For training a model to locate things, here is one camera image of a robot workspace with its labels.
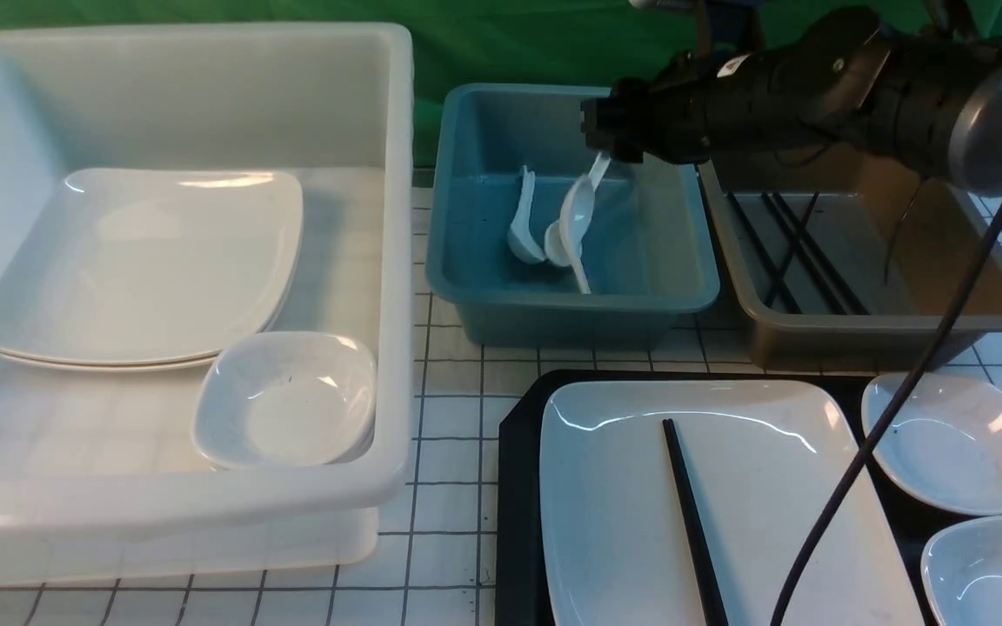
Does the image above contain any black chopstick in bin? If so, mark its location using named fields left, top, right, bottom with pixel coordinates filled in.
left=726, top=193, right=802, bottom=314
left=762, top=193, right=805, bottom=284
left=760, top=193, right=858, bottom=316
left=798, top=193, right=870, bottom=316

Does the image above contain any white spoon middle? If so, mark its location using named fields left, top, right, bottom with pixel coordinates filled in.
left=544, top=220, right=592, bottom=296

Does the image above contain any large white plastic tub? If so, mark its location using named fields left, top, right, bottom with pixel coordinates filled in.
left=0, top=23, right=416, bottom=585

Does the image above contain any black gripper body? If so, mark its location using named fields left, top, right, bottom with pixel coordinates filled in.
left=581, top=7, right=891, bottom=165

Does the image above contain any white spoon long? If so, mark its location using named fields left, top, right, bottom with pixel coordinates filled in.
left=557, top=151, right=612, bottom=257

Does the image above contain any blue plastic bin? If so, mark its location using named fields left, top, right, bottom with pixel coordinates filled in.
left=425, top=83, right=720, bottom=350

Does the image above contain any green backdrop cloth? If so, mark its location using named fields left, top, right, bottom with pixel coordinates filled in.
left=0, top=0, right=1002, bottom=168

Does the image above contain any white bowl tray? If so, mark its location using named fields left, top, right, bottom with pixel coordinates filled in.
left=873, top=373, right=1002, bottom=516
left=921, top=516, right=1002, bottom=625

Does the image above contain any lower white plate in tub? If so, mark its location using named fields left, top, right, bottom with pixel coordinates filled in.
left=0, top=256, right=301, bottom=373

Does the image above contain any white plate in tub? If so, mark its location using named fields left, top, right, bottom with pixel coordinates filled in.
left=0, top=256, right=301, bottom=373
left=0, top=168, right=304, bottom=362

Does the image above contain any large white square plate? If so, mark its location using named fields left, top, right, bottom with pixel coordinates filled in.
left=539, top=379, right=926, bottom=626

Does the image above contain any black chopstick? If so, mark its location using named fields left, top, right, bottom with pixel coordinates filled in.
left=726, top=193, right=802, bottom=314
left=661, top=417, right=729, bottom=625
left=798, top=193, right=870, bottom=316
left=760, top=193, right=858, bottom=316
left=762, top=193, right=805, bottom=284

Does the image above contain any white bowl in tub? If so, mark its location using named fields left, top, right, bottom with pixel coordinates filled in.
left=190, top=331, right=377, bottom=470

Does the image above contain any white spoon small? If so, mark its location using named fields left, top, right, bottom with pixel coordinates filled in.
left=506, top=166, right=546, bottom=265

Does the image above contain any brown plastic bin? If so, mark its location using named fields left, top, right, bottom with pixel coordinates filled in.
left=698, top=145, right=986, bottom=371

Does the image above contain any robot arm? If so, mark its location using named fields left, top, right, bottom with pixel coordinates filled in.
left=581, top=5, right=1002, bottom=196

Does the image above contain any black serving tray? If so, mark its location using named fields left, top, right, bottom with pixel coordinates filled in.
left=494, top=371, right=982, bottom=625

